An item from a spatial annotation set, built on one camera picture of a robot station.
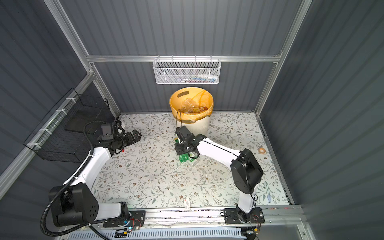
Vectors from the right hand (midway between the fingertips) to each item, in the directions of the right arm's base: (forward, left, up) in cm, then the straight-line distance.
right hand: (179, 149), depth 87 cm
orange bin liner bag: (+32, -14, +13) cm, 37 cm away
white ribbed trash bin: (+13, -13, +4) cm, 19 cm away
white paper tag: (-27, -5, -10) cm, 29 cm away
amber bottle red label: (+23, -11, +9) cm, 27 cm away
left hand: (+5, +27, +6) cm, 28 cm away
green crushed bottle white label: (-10, -7, +9) cm, 15 cm away
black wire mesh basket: (-1, +56, +16) cm, 59 cm away
